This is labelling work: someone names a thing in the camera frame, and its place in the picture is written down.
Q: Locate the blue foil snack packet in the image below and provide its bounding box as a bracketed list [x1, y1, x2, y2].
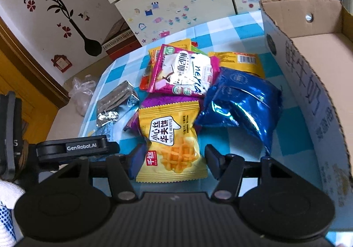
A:
[194, 67, 283, 155]

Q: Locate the red house wall sticker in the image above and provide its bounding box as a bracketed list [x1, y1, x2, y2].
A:
[51, 54, 73, 72]

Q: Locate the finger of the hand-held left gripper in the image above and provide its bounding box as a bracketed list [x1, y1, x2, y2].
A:
[36, 135, 120, 165]

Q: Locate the purple snack packet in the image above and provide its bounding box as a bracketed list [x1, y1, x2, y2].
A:
[123, 92, 205, 137]

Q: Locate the clear plastic bag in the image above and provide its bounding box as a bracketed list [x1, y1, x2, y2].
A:
[69, 74, 97, 116]

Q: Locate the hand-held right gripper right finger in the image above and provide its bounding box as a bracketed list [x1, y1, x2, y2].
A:
[204, 144, 312, 201]

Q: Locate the pink and white snack packet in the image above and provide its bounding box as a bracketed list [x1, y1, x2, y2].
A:
[147, 44, 221, 98]

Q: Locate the yellow waffle snack packet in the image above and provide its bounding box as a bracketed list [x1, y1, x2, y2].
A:
[135, 99, 208, 183]

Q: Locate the cardboard box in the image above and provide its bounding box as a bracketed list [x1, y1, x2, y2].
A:
[259, 0, 353, 236]

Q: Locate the red and brown box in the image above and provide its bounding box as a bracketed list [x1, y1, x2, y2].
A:
[101, 19, 142, 60]

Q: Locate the green snack packet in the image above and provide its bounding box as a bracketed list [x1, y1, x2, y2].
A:
[191, 42, 206, 56]

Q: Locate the person's left hand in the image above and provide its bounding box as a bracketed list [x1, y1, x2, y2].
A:
[0, 179, 26, 247]

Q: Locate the blue checkered tablecloth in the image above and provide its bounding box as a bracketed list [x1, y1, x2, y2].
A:
[79, 11, 331, 195]

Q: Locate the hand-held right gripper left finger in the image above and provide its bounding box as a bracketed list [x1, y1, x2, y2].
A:
[41, 143, 148, 203]

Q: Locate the wooden door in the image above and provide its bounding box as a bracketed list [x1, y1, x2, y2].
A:
[0, 19, 69, 145]

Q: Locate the flower vase wall sticker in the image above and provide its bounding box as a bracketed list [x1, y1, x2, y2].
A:
[19, 0, 102, 57]

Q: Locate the silver foil snack packet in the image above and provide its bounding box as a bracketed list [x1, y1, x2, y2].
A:
[96, 80, 140, 129]

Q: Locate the red snack packet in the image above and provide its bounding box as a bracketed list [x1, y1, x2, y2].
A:
[139, 65, 155, 90]

